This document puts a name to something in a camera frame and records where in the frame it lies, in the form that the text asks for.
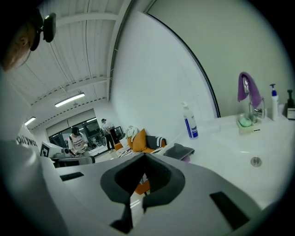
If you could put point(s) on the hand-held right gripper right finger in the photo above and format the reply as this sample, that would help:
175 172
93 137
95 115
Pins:
166 182

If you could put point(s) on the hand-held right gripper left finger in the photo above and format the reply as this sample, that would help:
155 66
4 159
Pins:
119 182

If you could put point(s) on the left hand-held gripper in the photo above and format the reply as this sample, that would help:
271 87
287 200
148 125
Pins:
69 161

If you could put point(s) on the grey cloth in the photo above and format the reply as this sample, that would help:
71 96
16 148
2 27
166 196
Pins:
178 151

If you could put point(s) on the orange sofa with striped blanket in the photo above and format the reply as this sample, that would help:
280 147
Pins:
124 153

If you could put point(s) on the white paper bag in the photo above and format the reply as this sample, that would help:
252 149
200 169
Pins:
124 142

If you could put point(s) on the dark glass partition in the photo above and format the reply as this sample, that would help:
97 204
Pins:
93 128

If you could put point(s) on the black fringed cushion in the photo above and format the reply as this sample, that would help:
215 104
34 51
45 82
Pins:
152 141

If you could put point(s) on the orange cushion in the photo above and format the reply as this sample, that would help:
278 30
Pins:
139 141

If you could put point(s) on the black cabinet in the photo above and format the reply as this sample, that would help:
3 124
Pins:
117 133

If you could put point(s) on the pale green crumpled cloth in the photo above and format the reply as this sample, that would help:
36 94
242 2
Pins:
131 132

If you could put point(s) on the long ceiling light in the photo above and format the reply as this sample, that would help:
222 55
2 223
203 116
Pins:
30 121
69 100

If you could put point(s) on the blue striped spray bottle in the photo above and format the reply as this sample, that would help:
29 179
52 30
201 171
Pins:
191 126

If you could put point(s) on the white vanity cabinet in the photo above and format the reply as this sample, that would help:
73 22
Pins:
230 147

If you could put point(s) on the person in white shirt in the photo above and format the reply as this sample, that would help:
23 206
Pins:
13 103

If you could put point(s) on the chrome sink drain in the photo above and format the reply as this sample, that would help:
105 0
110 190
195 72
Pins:
256 161

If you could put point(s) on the green soap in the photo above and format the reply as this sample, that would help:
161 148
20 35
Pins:
245 122

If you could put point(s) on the chrome faucet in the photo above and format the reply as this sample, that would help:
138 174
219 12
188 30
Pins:
252 113

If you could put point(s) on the person's head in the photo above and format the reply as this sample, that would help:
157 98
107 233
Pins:
18 50

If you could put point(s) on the purple cloth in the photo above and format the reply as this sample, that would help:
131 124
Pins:
254 92

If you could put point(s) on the white pump bottle blue cap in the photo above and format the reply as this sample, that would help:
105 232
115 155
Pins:
274 108

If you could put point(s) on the black pump bottle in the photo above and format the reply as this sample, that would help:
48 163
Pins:
290 110

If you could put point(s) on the black head-worn camera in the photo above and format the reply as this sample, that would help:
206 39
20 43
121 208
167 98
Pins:
49 27

